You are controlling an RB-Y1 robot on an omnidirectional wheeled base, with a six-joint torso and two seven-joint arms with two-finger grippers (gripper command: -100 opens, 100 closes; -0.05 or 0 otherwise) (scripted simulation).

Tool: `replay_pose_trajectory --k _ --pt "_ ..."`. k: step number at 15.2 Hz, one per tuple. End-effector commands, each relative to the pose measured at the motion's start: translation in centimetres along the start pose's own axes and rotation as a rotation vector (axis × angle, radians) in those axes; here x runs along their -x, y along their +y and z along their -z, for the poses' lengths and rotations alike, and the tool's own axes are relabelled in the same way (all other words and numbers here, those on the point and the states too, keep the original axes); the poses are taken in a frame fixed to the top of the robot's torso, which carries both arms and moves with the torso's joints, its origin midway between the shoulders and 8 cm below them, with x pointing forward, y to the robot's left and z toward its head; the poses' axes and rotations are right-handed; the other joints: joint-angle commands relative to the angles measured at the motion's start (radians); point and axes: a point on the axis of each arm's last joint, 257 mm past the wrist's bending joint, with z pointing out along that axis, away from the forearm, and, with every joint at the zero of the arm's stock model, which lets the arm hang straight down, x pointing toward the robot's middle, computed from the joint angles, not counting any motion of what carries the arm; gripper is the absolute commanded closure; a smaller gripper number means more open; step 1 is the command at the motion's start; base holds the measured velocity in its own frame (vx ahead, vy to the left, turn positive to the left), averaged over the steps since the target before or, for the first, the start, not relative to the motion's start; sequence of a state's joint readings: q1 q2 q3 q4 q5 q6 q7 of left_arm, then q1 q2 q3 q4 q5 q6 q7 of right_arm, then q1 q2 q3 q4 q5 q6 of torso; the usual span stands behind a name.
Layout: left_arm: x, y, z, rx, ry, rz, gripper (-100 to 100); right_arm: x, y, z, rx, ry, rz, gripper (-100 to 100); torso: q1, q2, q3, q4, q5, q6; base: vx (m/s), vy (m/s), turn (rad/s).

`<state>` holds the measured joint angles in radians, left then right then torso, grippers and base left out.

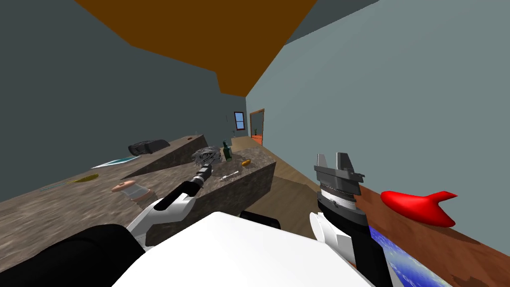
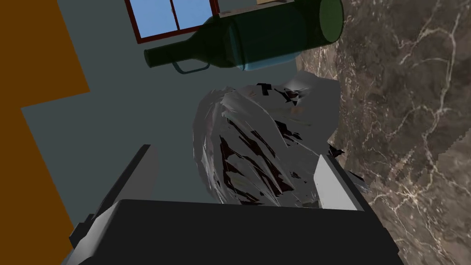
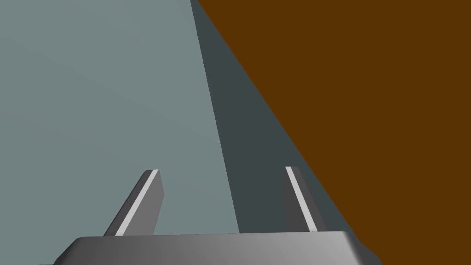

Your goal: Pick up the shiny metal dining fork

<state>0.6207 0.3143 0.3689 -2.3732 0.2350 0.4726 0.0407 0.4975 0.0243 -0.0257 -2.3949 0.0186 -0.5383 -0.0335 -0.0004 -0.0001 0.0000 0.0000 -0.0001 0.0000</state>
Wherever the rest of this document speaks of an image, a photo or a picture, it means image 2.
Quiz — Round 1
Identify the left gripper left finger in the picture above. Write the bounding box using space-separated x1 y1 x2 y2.
94 144 160 218

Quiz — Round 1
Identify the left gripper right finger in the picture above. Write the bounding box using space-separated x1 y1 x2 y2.
313 154 366 212

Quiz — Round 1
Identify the crumpled grey foil bag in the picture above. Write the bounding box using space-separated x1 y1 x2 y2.
192 70 368 207

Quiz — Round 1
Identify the blue mug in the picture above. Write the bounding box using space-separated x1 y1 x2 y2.
172 22 299 75

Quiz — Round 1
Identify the red framed window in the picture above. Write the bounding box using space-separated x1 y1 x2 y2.
124 0 221 45

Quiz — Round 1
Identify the dark green glass bottle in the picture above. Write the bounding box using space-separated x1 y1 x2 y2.
143 0 345 70

